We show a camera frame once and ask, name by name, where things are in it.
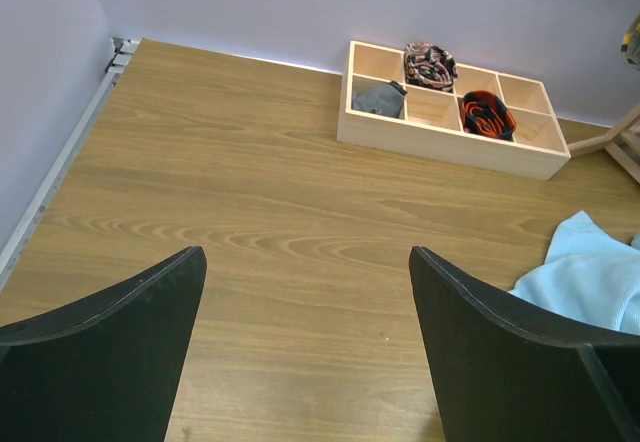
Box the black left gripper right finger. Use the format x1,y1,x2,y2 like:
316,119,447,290
409,246,639,441

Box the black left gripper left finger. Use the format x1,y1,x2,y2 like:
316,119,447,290
1,246,207,441

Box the light blue trousers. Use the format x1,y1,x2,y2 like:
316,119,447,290
510,211,639,335

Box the orange black rolled sock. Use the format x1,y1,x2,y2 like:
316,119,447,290
460,90,517,142

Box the wooden compartment tray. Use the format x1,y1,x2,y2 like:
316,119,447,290
337,41,570,180

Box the grey rolled sock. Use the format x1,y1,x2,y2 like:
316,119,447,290
352,81,407,118

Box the patterned pink black sock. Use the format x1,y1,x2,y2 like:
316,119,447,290
403,42,458,93

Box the camouflage shorts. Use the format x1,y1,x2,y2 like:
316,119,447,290
620,15,640,70

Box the wooden clothes rack frame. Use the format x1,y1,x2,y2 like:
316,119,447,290
568,105,639,182

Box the aluminium table edge rail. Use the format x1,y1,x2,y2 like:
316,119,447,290
1,37,141,289

